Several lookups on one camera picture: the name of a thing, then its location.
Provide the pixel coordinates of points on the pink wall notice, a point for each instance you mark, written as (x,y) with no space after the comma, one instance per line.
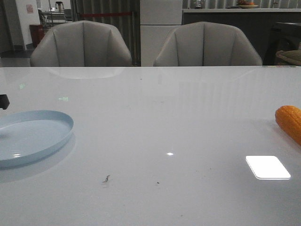
(29,9)

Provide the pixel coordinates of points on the white cabinet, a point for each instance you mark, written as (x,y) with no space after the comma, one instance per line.
(157,18)

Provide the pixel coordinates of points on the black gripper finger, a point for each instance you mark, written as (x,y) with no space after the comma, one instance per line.
(4,101)

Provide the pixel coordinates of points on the beige upholstered chair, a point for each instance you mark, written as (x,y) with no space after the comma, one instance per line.
(82,44)
(207,44)

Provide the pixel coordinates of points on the fruit bowl on counter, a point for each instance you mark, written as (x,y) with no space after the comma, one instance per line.
(246,4)

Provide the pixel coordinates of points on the red trash bin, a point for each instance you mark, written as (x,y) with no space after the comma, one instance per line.
(37,33)

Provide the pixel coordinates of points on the red barrier belt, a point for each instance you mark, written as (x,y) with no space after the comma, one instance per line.
(107,14)

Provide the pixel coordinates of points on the right beige upholstered chair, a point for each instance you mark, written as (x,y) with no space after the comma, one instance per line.
(207,44)

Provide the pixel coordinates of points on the grey counter with white top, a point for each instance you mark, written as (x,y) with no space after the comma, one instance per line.
(256,23)

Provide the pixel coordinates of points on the orange plastic corn cob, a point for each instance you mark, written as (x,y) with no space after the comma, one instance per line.
(288,118)

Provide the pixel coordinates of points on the left beige upholstered chair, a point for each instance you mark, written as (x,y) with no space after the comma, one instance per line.
(82,44)

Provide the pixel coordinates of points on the light blue round plate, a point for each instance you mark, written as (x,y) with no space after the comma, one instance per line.
(33,135)

